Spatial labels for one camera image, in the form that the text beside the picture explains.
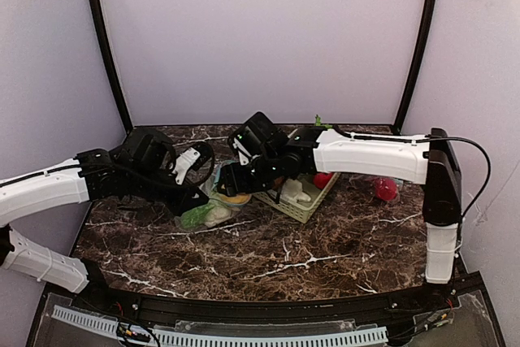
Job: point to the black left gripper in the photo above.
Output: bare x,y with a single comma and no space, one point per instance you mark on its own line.
188,199

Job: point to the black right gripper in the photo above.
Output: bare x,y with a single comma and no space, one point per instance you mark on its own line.
229,180

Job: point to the yellow peach toy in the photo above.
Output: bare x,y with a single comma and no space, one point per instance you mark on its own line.
237,200

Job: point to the green leafy vegetable toy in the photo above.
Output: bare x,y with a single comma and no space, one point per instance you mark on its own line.
195,217

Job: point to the clear zip bag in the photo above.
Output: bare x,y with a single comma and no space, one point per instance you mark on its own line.
209,188
364,183

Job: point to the white green cabbage toy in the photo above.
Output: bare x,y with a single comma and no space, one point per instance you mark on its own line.
220,214

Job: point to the white garlic toy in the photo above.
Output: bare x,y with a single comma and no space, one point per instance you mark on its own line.
292,191

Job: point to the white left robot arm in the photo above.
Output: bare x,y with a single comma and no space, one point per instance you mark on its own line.
145,165

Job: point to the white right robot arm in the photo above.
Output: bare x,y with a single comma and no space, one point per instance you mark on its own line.
428,160

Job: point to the pale green perforated basket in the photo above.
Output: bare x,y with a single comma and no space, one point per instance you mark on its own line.
300,205

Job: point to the white radish with leaves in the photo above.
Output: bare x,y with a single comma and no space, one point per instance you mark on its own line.
319,123

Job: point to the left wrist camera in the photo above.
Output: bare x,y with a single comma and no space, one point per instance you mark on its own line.
192,159

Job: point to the light blue cable duct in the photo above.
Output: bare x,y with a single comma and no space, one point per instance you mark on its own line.
190,333

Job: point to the black table edge rail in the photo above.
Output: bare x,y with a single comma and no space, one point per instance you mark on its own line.
399,305

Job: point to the black left frame post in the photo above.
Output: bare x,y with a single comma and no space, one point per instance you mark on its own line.
109,64

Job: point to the black frame post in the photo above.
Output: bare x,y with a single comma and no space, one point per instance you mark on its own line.
415,65
109,64

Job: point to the black right frame post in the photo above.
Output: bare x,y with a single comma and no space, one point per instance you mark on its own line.
415,65

